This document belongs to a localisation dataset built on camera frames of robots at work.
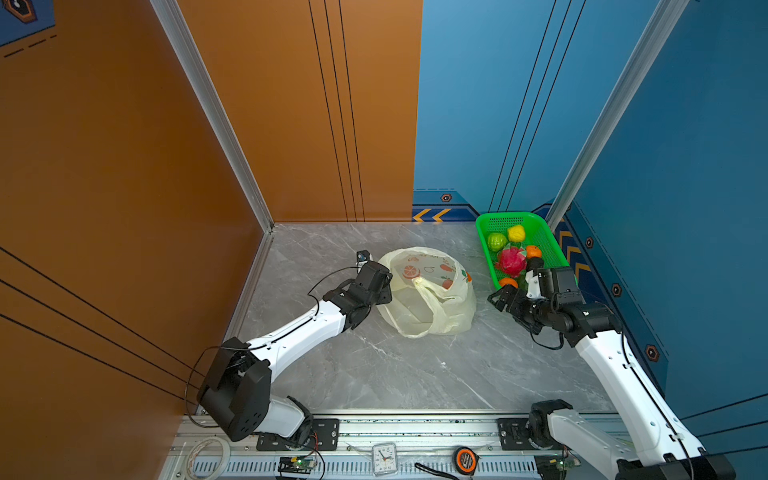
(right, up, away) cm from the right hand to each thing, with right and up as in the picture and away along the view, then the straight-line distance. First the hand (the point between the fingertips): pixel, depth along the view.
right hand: (496, 305), depth 77 cm
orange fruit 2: (+11, +4, +20) cm, 23 cm away
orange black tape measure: (-10, -34, -9) cm, 36 cm away
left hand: (-30, +5, +10) cm, 32 cm away
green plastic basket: (+27, +20, +33) cm, 47 cm away
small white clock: (-29, -34, -8) cm, 45 cm away
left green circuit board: (-49, -37, -6) cm, 61 cm away
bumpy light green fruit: (+10, +17, +30) cm, 36 cm away
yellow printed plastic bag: (-17, +3, -3) cm, 18 cm away
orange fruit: (+23, +14, +29) cm, 39 cm away
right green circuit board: (+11, -37, -7) cm, 39 cm away
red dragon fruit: (+12, +10, +20) cm, 26 cm away
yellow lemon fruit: (+19, +21, +33) cm, 43 cm away
